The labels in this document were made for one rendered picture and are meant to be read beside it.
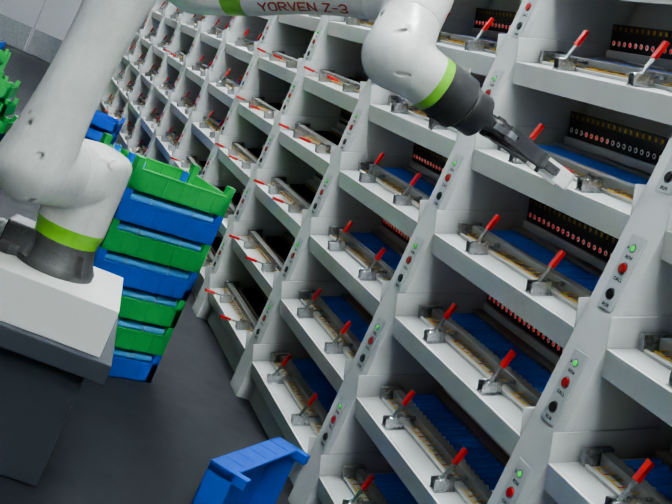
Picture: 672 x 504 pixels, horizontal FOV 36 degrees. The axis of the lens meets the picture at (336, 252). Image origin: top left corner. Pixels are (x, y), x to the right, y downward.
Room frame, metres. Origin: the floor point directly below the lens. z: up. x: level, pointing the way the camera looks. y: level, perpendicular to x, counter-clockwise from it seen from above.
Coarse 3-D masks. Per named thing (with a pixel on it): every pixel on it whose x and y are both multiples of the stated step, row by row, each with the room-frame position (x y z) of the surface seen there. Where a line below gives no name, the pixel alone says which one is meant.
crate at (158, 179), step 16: (144, 160) 2.45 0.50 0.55; (144, 176) 2.46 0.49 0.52; (160, 176) 2.49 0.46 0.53; (176, 176) 2.75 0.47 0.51; (192, 176) 2.77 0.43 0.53; (144, 192) 2.47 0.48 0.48; (160, 192) 2.50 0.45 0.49; (176, 192) 2.53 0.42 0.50; (192, 192) 2.56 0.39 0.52; (208, 192) 2.59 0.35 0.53; (224, 192) 2.65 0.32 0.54; (208, 208) 2.61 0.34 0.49; (224, 208) 2.64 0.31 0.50
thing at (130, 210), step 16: (128, 192) 2.45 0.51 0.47; (128, 208) 2.46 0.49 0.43; (144, 208) 2.49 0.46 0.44; (160, 208) 2.52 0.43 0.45; (144, 224) 2.50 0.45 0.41; (160, 224) 2.53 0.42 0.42; (176, 224) 2.56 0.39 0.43; (192, 224) 2.59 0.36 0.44; (208, 224) 2.62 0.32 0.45; (192, 240) 2.61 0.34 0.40; (208, 240) 2.64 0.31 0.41
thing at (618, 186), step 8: (560, 160) 2.02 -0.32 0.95; (568, 160) 2.00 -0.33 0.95; (568, 168) 1.98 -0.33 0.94; (576, 168) 1.96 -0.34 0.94; (584, 168) 1.93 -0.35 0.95; (592, 168) 1.93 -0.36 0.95; (584, 176) 1.93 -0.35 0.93; (600, 176) 1.88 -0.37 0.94; (608, 176) 1.86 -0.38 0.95; (608, 184) 1.85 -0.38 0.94; (616, 184) 1.82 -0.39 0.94; (624, 184) 1.80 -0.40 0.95; (632, 184) 1.80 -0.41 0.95; (616, 192) 1.79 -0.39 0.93; (624, 192) 1.79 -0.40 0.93; (632, 192) 1.77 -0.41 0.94
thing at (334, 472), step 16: (320, 464) 2.21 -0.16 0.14; (336, 464) 2.22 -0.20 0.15; (352, 464) 2.23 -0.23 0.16; (368, 464) 2.25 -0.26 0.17; (384, 464) 2.26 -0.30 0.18; (320, 480) 2.20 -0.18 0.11; (336, 480) 2.20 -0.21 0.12; (352, 480) 2.19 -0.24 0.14; (368, 480) 2.07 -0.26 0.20; (384, 480) 2.19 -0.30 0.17; (400, 480) 2.20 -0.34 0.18; (320, 496) 2.19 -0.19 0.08; (336, 496) 2.13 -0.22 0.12; (352, 496) 2.14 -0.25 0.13; (368, 496) 2.13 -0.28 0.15; (384, 496) 2.12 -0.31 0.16; (400, 496) 2.12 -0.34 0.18
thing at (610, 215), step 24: (480, 144) 2.21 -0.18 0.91; (552, 144) 2.27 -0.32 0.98; (576, 144) 2.20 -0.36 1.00; (480, 168) 2.18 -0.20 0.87; (504, 168) 2.07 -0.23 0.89; (528, 168) 2.02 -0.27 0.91; (648, 168) 1.95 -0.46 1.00; (528, 192) 1.97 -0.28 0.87; (552, 192) 1.89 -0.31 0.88; (576, 192) 1.81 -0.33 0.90; (576, 216) 1.80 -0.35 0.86; (600, 216) 1.73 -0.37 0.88; (624, 216) 1.67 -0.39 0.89
